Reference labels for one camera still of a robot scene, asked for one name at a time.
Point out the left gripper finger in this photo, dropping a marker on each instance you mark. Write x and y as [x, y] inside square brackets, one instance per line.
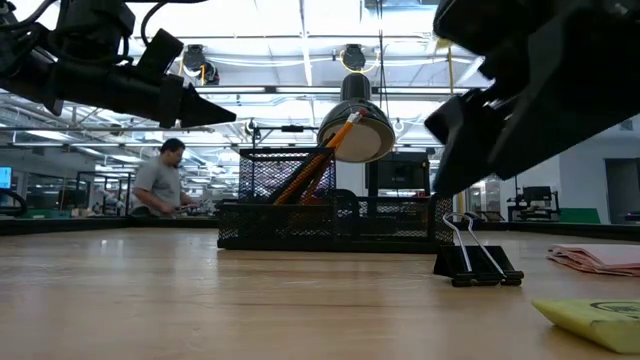
[200, 110]

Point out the green panel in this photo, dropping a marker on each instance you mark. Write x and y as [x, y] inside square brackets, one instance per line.
[580, 216]

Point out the pink sticky note pad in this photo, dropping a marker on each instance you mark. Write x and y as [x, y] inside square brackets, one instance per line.
[600, 260]

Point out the black binder clip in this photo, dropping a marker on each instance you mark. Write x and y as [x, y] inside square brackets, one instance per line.
[480, 265]

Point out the teal lit screen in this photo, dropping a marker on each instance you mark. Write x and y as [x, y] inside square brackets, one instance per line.
[5, 177]

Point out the black pen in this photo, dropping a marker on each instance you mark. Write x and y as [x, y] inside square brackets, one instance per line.
[295, 181]

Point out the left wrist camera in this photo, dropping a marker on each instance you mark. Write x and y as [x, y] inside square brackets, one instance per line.
[160, 52]

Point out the black mesh desk organizer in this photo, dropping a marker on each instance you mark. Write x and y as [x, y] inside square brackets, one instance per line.
[280, 225]

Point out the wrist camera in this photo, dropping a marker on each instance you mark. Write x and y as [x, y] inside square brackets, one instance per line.
[480, 25]
[160, 52]

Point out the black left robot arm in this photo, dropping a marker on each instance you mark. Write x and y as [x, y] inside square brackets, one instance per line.
[30, 65]

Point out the person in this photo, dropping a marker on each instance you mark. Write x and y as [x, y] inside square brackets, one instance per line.
[157, 182]

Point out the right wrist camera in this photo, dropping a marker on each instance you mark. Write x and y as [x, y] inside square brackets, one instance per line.
[480, 25]

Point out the black robot workstation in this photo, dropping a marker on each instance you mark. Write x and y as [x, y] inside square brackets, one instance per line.
[535, 195]

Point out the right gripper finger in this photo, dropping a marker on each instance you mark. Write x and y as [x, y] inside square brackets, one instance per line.
[457, 117]
[525, 145]

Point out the orange pencil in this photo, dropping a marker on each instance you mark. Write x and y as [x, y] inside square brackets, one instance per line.
[312, 187]
[340, 137]

